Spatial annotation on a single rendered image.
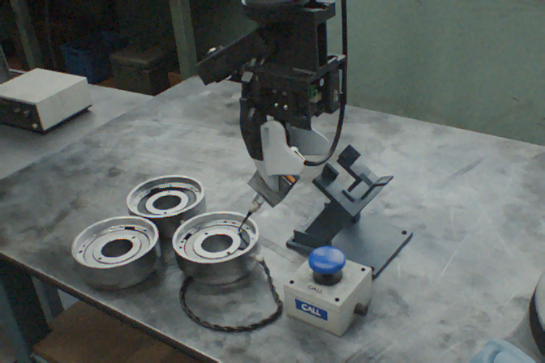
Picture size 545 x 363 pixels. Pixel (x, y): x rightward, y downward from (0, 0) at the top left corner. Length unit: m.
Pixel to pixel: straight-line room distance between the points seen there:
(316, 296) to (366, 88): 1.93
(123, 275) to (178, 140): 0.39
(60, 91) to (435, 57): 1.36
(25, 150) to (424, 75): 1.47
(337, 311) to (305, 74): 0.24
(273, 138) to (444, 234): 0.29
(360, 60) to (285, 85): 1.92
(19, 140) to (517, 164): 1.04
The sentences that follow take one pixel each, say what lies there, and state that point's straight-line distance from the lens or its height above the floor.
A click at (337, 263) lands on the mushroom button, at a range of 0.68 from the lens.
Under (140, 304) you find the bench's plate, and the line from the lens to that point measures 0.78.
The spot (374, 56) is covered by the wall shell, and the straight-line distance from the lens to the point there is 2.50.
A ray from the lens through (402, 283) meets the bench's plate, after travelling 0.77.
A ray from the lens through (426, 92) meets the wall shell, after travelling 2.46.
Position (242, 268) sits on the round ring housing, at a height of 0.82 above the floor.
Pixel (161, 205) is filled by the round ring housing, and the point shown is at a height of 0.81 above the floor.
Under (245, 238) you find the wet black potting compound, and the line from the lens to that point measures 0.80.
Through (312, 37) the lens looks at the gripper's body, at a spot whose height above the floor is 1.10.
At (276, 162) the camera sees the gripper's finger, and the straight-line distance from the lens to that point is 0.68.
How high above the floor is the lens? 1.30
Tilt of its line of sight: 31 degrees down
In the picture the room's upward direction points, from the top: 5 degrees counter-clockwise
